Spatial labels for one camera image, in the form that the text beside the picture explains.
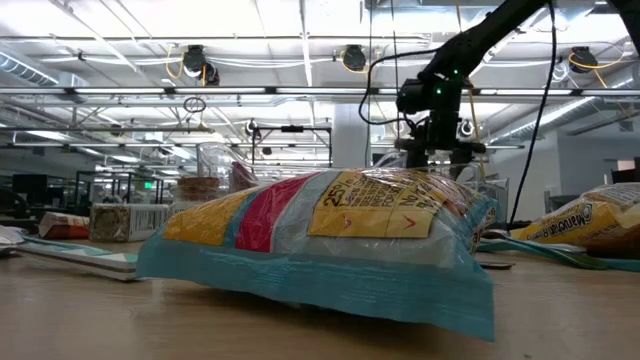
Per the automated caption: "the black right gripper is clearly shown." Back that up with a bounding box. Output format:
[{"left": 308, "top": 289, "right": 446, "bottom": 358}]
[{"left": 394, "top": 115, "right": 487, "bottom": 181}]

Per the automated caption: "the yellow Maruchan ramen pack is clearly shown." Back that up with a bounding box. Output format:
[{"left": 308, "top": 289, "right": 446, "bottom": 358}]
[{"left": 509, "top": 182, "right": 640, "bottom": 259}]

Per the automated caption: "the blue-edged Maruchan ramen pack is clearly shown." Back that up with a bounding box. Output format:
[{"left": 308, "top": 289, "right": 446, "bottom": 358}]
[{"left": 135, "top": 167, "right": 499, "bottom": 343}]

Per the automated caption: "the silver spoon teal handle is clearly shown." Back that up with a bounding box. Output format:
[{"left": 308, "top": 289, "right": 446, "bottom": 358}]
[{"left": 0, "top": 223, "right": 140, "bottom": 282}]

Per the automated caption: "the brown food packet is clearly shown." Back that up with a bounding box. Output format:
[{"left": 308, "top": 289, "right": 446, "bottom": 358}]
[{"left": 38, "top": 211, "right": 92, "bottom": 241}]

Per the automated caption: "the clear plastic bin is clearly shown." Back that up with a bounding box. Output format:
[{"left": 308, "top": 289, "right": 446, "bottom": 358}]
[
  {"left": 195, "top": 141, "right": 334, "bottom": 201},
  {"left": 372, "top": 149, "right": 512, "bottom": 226}
]

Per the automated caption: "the white building column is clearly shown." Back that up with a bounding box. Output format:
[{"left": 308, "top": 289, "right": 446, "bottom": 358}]
[{"left": 332, "top": 102, "right": 372, "bottom": 170}]

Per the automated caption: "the plain silver spoon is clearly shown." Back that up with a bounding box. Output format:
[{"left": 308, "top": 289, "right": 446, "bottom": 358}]
[{"left": 481, "top": 228, "right": 589, "bottom": 254}]

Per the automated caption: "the grey-lid barcode spice bottle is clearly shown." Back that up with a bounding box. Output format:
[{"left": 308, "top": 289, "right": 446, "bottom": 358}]
[{"left": 88, "top": 202, "right": 174, "bottom": 244}]

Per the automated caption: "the black computer monitor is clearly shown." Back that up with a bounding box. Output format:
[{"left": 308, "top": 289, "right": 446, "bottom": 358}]
[{"left": 10, "top": 172, "right": 50, "bottom": 206}]

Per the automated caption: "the yellow power cable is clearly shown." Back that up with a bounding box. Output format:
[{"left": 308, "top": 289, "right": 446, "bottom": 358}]
[{"left": 453, "top": 0, "right": 489, "bottom": 180}]

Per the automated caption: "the thin black hanging cable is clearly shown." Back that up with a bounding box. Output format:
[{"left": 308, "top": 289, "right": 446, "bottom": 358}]
[{"left": 389, "top": 0, "right": 402, "bottom": 154}]

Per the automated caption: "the long silver ventilation duct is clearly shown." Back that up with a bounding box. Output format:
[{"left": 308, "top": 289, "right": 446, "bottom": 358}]
[{"left": 487, "top": 94, "right": 640, "bottom": 147}]

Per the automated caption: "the black metal frame stand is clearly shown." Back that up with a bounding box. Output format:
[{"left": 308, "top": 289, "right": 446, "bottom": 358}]
[{"left": 251, "top": 124, "right": 334, "bottom": 169}]

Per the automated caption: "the long ceiling light rail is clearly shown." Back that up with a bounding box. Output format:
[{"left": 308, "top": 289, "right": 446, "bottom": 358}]
[{"left": 0, "top": 85, "right": 640, "bottom": 97}]

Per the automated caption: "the silver corrugated ventilation duct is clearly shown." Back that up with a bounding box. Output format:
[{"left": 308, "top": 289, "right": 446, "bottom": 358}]
[{"left": 0, "top": 49, "right": 61, "bottom": 87}]

